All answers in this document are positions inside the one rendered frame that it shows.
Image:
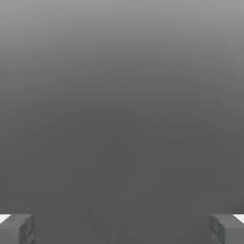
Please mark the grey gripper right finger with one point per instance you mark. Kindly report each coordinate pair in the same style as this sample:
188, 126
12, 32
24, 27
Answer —
228, 230

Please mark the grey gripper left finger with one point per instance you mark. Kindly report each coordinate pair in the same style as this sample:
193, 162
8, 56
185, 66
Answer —
15, 230

